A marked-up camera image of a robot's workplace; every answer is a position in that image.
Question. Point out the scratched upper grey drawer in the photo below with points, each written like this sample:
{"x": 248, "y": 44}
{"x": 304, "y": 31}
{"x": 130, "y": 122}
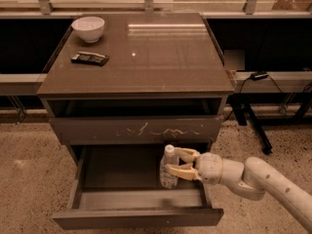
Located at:
{"x": 135, "y": 130}

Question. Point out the black metal stand leg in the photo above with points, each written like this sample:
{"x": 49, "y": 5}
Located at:
{"x": 241, "y": 107}

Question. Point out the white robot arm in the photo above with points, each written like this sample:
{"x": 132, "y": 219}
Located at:
{"x": 251, "y": 179}

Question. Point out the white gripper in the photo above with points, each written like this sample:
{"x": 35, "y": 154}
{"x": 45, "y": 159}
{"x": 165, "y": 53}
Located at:
{"x": 210, "y": 168}

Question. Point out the open lower grey drawer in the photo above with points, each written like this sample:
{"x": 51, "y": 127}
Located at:
{"x": 118, "y": 186}

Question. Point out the metal window railing frame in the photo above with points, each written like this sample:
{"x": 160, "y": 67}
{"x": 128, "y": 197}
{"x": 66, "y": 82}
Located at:
{"x": 209, "y": 9}

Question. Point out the grey drawer cabinet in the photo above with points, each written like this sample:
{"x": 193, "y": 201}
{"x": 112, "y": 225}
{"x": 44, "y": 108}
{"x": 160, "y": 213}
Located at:
{"x": 159, "y": 65}

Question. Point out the white ceramic bowl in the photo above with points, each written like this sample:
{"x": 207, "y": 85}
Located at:
{"x": 89, "y": 29}

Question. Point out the black snack bar packet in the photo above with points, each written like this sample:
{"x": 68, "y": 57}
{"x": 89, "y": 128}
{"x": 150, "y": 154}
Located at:
{"x": 90, "y": 58}

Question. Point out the black power adapter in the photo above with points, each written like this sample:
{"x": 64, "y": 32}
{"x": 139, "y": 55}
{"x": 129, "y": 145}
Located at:
{"x": 259, "y": 75}

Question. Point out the clear plastic water bottle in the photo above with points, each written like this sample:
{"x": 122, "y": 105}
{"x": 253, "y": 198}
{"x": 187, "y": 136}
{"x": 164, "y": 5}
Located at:
{"x": 169, "y": 159}

